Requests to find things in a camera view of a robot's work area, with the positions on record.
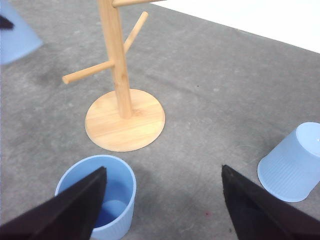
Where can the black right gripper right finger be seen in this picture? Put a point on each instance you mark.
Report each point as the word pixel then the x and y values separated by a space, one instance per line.
pixel 260 215

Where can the wooden mug tree stand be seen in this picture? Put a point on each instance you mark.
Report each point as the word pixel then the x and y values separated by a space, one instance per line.
pixel 124 119

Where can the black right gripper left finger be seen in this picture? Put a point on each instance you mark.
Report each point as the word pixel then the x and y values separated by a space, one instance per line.
pixel 71 214

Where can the blue ribbed cup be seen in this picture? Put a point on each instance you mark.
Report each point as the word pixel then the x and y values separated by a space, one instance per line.
pixel 18 41
pixel 117 210
pixel 291 171

